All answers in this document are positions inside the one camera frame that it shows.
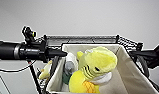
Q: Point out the white green bottle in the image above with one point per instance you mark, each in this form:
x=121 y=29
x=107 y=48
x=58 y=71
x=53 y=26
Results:
x=71 y=65

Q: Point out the yellow plush shark toy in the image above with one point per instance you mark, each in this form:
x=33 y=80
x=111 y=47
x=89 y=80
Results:
x=95 y=63

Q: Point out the yellow plush toy on shelf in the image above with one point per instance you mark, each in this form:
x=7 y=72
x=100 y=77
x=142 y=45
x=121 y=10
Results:
x=45 y=70

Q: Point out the pale basket with dark spots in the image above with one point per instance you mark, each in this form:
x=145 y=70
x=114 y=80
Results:
x=128 y=80

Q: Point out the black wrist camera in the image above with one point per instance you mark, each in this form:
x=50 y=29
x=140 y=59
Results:
x=29 y=33

